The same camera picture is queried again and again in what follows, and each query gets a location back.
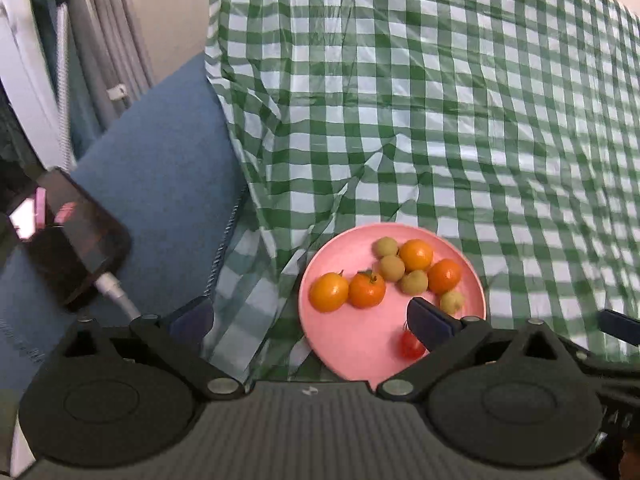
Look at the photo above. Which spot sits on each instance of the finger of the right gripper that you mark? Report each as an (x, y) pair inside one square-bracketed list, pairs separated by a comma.
[(620, 326)]

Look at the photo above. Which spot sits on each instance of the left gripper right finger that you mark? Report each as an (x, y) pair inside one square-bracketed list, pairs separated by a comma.
[(432, 327)]

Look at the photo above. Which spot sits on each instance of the black smartphone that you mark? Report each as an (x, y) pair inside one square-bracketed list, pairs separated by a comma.
[(68, 237)]

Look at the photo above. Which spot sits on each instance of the tan longan fruit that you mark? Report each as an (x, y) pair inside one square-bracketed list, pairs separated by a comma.
[(391, 268), (414, 283), (385, 246), (451, 302)]

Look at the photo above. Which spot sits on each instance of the grey curtain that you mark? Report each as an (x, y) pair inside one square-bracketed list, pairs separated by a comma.
[(112, 55)]

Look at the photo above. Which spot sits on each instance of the red cherry tomato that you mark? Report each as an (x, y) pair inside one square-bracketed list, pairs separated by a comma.
[(410, 347)]

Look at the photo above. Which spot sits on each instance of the pink round plate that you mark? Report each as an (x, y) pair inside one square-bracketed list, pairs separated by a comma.
[(363, 344)]

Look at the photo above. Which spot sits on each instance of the green white checkered cloth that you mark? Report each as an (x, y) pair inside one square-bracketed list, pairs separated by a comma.
[(509, 127)]

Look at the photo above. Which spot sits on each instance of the orange kumquat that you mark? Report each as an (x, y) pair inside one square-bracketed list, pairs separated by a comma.
[(443, 276), (416, 255), (366, 289), (329, 292)]

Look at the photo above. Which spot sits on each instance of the white door frame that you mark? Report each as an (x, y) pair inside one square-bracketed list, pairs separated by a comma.
[(25, 79)]

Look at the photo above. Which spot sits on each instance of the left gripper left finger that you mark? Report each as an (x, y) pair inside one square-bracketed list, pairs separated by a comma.
[(176, 340)]

